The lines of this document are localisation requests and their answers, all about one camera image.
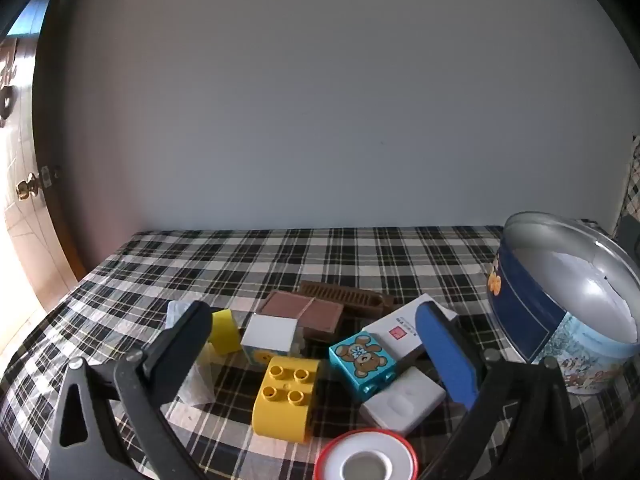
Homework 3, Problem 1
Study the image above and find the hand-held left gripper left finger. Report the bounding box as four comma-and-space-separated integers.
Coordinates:
47, 301, 215, 480

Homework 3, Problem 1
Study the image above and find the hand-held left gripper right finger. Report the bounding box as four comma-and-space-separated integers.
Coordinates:
415, 302, 583, 480

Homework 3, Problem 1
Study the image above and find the small yellow cube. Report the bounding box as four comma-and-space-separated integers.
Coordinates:
207, 309, 241, 357

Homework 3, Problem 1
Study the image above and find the white box with red label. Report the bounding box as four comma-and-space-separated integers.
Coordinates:
361, 294, 460, 367

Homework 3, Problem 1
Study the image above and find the white charger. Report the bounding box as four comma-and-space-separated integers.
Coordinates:
359, 366, 447, 436

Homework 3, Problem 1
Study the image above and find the cyan bear building block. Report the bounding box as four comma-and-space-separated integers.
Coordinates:
328, 332, 398, 395

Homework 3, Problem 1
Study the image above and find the blue round tin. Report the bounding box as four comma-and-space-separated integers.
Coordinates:
486, 211, 640, 397

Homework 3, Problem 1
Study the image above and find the white cube building block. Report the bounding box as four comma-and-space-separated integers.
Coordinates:
241, 313, 299, 367

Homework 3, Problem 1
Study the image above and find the large yellow building block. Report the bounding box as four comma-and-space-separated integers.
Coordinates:
251, 356, 321, 444

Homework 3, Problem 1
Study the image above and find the brown comb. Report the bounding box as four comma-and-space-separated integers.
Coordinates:
299, 281, 398, 321

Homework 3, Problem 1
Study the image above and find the brown box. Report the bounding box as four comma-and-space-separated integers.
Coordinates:
260, 290, 346, 345

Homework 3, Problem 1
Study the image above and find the red and white tape roll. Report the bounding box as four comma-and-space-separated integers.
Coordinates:
315, 429, 418, 480

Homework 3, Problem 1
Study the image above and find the clear plastic wrapper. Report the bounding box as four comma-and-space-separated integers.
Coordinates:
166, 300, 217, 407

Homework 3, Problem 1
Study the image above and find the black and white plaid sheet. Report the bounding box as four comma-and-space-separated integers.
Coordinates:
0, 225, 640, 480

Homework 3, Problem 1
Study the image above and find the brown door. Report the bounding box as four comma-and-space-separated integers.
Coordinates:
0, 0, 86, 313

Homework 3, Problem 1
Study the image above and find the brass door knob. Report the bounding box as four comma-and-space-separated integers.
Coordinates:
16, 172, 42, 202

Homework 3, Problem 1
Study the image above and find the plaid pillow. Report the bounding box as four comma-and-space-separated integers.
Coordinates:
617, 135, 640, 251

